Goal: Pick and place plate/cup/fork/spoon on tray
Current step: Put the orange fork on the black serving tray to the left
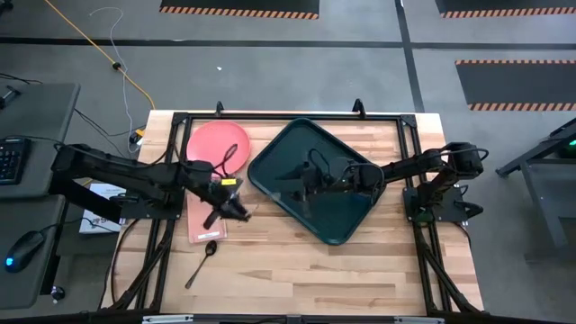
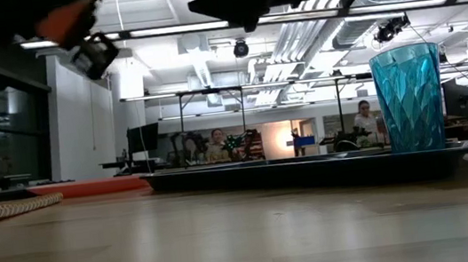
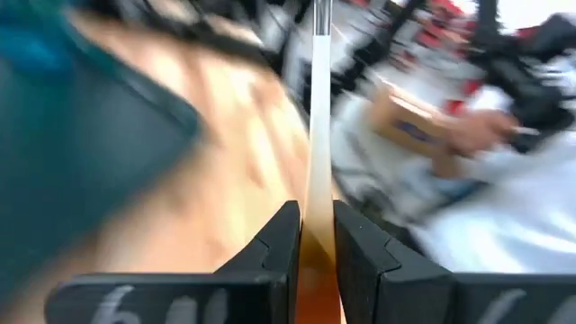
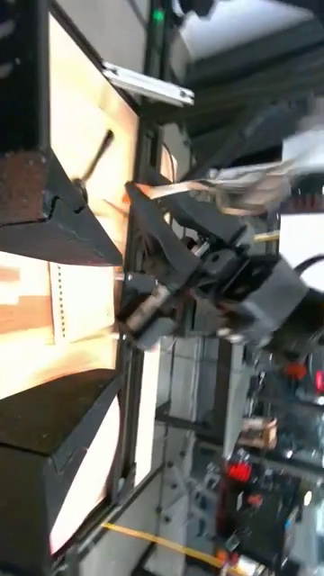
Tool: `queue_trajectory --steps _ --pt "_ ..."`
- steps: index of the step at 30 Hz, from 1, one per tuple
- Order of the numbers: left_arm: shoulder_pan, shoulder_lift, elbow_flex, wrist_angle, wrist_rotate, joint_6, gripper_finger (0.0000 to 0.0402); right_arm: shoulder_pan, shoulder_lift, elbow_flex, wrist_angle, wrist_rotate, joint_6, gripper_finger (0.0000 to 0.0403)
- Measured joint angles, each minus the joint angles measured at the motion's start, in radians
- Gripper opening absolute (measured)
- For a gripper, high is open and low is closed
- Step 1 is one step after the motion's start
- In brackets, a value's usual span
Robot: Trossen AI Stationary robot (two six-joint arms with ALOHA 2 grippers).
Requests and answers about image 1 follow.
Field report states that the silver bracket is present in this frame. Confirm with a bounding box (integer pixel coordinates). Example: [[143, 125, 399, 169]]
[[392, 316, 446, 324], [141, 314, 195, 324]]

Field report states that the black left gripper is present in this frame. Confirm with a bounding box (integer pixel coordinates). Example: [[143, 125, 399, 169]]
[[193, 174, 252, 231]]

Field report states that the black hazard striped mat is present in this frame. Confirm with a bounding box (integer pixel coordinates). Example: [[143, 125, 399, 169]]
[[454, 58, 576, 113], [159, 0, 320, 21], [434, 0, 576, 20]]

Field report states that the spiral bound notepad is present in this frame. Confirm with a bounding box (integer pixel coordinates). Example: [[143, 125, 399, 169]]
[[185, 191, 229, 245]]

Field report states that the dark metal spoon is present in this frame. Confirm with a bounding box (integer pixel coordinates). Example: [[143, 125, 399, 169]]
[[184, 239, 219, 290]]

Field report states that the red plate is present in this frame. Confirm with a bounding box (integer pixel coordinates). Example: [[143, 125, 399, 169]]
[[185, 120, 252, 176]]

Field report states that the dark green tray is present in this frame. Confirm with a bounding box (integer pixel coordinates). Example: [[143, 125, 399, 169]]
[[247, 117, 387, 247]]

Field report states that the white printed box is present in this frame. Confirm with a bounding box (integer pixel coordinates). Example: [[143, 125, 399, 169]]
[[78, 182, 128, 236]]

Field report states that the yellow cable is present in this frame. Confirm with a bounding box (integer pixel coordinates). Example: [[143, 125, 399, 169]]
[[43, 0, 157, 136]]

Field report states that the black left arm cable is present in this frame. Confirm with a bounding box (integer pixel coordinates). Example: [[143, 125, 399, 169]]
[[211, 142, 240, 179]]

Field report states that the grey metal stand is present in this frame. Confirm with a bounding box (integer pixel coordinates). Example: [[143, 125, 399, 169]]
[[494, 117, 576, 262]]

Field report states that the grey desk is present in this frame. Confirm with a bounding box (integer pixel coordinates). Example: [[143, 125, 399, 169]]
[[0, 195, 69, 311], [0, 82, 82, 200]]

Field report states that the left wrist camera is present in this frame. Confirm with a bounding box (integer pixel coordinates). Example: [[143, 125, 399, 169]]
[[219, 176, 245, 197]]

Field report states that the black keyboard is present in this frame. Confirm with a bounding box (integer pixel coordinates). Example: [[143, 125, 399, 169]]
[[0, 137, 32, 186]]

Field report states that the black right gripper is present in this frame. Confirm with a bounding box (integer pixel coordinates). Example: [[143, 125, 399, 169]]
[[274, 157, 361, 203]]

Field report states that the black computer mouse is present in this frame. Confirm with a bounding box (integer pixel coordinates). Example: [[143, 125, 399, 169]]
[[3, 229, 47, 274]]

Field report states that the thin white cable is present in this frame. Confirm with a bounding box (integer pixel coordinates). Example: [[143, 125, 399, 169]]
[[88, 6, 136, 136]]

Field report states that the black table frame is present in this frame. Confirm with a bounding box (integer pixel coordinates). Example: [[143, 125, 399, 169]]
[[101, 97, 486, 316]]

